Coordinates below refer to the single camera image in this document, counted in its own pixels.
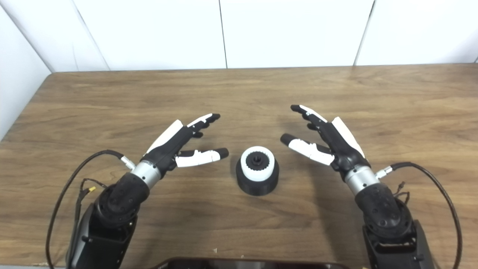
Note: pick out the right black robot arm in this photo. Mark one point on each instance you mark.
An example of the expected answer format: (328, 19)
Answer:
(384, 213)

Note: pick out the round black stepped part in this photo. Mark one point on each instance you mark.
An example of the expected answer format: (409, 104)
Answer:
(257, 188)

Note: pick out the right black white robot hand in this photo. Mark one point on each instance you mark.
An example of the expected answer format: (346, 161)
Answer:
(343, 145)

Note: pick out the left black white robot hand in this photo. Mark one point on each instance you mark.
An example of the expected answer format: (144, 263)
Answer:
(168, 145)

